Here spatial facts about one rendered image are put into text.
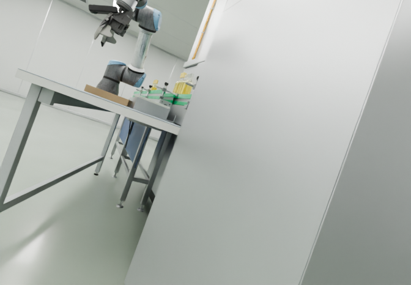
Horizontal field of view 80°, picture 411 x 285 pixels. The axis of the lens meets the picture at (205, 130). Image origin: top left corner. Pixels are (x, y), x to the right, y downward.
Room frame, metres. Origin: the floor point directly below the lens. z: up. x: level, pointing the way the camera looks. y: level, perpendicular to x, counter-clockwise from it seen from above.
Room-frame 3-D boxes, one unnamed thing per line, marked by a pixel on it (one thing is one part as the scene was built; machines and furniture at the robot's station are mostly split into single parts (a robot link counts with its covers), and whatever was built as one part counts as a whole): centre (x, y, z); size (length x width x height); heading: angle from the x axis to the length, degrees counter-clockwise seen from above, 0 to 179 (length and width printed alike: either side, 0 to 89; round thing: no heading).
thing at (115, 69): (1.72, 0.74, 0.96); 0.13 x 0.12 x 0.14; 99
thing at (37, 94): (1.72, 0.76, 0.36); 1.51 x 0.09 x 0.71; 7
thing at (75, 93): (1.80, 0.09, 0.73); 1.58 x 1.52 x 0.04; 7
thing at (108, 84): (1.72, 0.74, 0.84); 0.15 x 0.15 x 0.10
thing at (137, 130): (2.61, 0.66, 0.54); 1.59 x 0.18 x 0.43; 25
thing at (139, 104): (1.65, 0.38, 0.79); 0.27 x 0.17 x 0.08; 115
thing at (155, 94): (2.60, 0.74, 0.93); 1.75 x 0.01 x 0.08; 25
